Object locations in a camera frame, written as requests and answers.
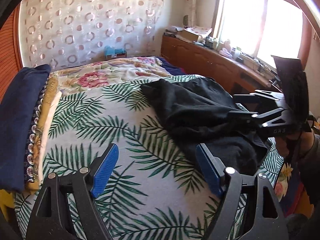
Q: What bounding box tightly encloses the navy blue folded cloth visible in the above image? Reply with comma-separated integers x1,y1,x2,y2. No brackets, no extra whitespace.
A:
1,64,51,193

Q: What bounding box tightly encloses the right forearm grey sleeve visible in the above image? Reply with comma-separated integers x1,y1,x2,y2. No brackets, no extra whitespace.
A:
287,134,319,207

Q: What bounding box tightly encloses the wooden slatted wardrobe door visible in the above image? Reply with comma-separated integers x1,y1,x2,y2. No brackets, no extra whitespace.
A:
0,4,22,100

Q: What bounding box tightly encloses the floral quilt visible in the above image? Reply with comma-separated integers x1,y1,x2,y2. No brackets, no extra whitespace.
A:
50,56,171,96

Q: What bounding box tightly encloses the circle pattern sheer curtain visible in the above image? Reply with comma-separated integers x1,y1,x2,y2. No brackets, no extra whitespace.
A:
19,0,164,69

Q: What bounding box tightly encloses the yellow plush pillow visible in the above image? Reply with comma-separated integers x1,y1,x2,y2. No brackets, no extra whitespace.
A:
0,190,15,221

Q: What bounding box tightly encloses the palm leaf print bedsheet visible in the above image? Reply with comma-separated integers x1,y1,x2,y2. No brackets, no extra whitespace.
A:
13,74,286,240

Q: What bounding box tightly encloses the window with wooden frame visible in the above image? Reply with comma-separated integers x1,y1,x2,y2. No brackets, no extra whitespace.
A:
213,0,313,68

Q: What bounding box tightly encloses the black printed t-shirt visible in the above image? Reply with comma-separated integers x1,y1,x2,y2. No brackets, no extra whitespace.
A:
140,77,268,176

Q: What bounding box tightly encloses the cardboard box on cabinet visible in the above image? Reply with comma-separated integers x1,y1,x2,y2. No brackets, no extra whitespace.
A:
178,26,212,42

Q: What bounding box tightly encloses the dark blue blanket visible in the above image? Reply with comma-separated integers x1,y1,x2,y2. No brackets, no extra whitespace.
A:
157,57,186,76

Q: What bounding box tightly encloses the wooden sideboard cabinet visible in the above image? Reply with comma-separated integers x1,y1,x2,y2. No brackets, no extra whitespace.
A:
161,35,278,95

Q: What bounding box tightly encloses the yellow patterned folded cloth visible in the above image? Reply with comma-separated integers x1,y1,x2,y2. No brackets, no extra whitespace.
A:
24,74,62,194

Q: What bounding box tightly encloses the right hand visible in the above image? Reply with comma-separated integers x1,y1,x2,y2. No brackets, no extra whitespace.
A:
275,131,315,158

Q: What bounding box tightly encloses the blue toy on box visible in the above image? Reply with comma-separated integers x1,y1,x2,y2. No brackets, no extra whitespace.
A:
104,46,127,60

